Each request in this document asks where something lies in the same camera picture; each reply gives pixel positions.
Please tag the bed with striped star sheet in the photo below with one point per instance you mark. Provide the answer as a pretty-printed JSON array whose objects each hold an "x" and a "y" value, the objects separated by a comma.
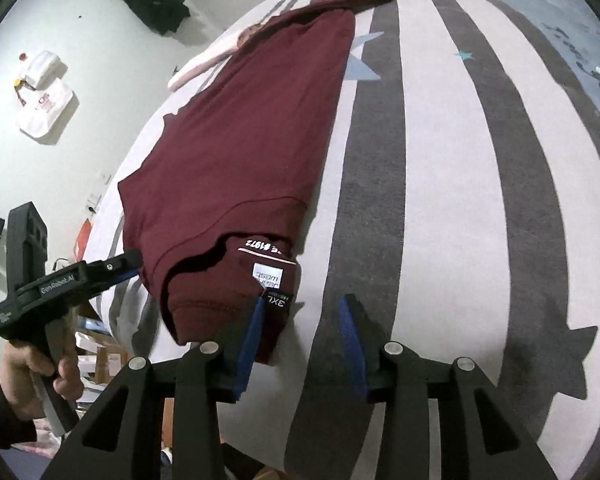
[{"x": 455, "y": 160}]

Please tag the pink folded garment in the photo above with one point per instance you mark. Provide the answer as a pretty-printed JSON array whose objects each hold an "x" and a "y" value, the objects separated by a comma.
[{"x": 200, "y": 65}]

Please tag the clear plastic bag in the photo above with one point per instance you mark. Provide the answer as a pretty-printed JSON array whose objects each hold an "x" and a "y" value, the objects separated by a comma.
[{"x": 41, "y": 66}]

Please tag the black hanging jacket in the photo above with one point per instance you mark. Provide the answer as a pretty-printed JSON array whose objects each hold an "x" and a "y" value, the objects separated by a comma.
[{"x": 152, "y": 2}]

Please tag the person's left hand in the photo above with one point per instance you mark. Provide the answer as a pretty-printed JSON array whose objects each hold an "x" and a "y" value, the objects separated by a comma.
[{"x": 25, "y": 385}]

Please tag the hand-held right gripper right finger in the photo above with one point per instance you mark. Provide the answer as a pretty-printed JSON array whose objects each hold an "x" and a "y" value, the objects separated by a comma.
[{"x": 352, "y": 345}]

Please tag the white tote bag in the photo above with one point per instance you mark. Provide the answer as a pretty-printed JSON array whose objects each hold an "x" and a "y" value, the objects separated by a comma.
[{"x": 47, "y": 110}]

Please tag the person's left forearm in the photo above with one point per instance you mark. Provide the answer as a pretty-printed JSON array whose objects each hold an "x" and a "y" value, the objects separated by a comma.
[{"x": 2, "y": 415}]

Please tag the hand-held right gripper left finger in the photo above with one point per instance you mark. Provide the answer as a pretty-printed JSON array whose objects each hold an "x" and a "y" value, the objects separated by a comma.
[{"x": 250, "y": 345}]

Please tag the maroon shirt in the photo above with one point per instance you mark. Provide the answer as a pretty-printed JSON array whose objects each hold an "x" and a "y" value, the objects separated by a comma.
[{"x": 240, "y": 150}]

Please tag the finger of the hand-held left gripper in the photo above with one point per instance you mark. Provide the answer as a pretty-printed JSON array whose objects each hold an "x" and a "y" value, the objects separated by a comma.
[{"x": 117, "y": 267}]

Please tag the scattered paper boxes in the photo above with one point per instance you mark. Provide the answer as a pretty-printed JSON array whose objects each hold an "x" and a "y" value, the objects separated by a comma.
[{"x": 102, "y": 355}]

